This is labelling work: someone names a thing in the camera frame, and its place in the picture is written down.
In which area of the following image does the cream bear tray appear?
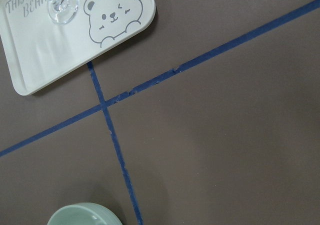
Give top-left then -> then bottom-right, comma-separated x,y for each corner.
0,0 -> 156,96

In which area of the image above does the green bowl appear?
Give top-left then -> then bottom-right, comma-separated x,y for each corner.
47,202 -> 122,225

